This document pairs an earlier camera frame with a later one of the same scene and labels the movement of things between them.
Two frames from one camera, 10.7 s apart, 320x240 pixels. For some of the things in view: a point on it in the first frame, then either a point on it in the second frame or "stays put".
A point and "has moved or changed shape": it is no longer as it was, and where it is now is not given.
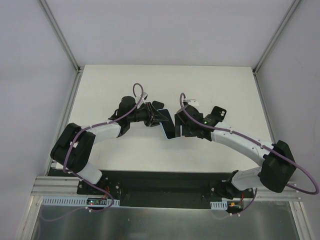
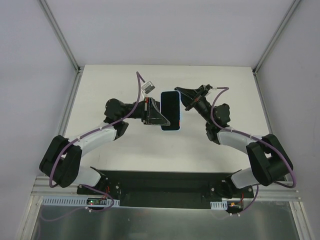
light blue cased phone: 168,126 has moved or changed shape
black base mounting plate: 170,189 stays put
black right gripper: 178,125 → 196,99
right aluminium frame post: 275,37 stays put
